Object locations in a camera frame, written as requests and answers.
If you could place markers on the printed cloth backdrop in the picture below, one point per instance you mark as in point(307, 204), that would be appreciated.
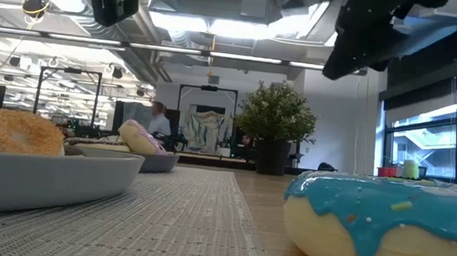
point(205, 130)

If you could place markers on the light green cup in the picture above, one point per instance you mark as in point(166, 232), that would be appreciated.
point(411, 170)

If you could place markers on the black table edge frame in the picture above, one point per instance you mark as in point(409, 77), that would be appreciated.
point(209, 162)

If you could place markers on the rig rail with light strips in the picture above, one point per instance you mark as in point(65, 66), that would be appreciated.
point(242, 57)

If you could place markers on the mint donut with dark drizzle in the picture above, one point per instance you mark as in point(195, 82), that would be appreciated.
point(100, 145)

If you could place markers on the black overhead camera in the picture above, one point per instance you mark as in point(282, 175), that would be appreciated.
point(35, 5)

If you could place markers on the small black round object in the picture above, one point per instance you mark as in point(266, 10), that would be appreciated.
point(326, 167)

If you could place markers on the grey woven placemat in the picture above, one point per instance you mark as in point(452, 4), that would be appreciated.
point(164, 221)

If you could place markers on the black plant pot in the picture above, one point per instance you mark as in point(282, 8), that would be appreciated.
point(271, 158)

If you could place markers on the grey round plate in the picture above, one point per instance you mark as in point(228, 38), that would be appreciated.
point(44, 179)

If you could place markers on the black station frame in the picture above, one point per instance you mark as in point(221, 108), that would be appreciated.
point(209, 88)
point(69, 70)

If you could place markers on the pink frosted donut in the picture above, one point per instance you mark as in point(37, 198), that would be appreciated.
point(137, 139)

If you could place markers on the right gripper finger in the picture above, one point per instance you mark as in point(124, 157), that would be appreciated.
point(384, 62)
point(358, 40)

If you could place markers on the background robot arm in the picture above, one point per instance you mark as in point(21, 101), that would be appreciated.
point(174, 140)

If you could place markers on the red box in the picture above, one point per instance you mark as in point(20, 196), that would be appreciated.
point(386, 172)

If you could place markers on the grey curtain panel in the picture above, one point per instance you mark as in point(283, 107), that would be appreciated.
point(135, 114)

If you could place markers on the small grey bowl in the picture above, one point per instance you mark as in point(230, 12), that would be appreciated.
point(160, 164)

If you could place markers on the person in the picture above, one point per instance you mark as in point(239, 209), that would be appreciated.
point(159, 122)

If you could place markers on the blue frosted donut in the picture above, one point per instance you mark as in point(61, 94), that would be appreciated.
point(390, 206)

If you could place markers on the black pillar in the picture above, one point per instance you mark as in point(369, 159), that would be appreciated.
point(118, 115)

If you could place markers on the green artificial plant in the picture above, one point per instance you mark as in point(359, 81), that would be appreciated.
point(276, 115)

